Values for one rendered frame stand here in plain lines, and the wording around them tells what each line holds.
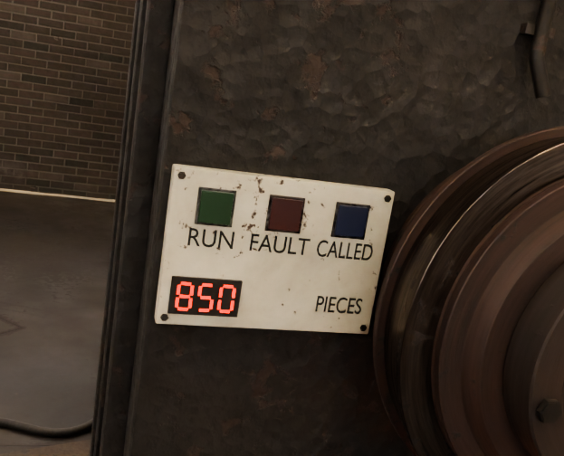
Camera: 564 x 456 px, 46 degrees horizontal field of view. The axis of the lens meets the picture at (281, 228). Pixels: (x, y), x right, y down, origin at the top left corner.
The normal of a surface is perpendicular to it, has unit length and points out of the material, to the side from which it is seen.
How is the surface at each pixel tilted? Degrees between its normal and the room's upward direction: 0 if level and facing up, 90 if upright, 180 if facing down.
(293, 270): 90
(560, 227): 45
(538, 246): 54
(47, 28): 90
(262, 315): 90
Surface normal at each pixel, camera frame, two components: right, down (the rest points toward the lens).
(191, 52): 0.25, 0.24
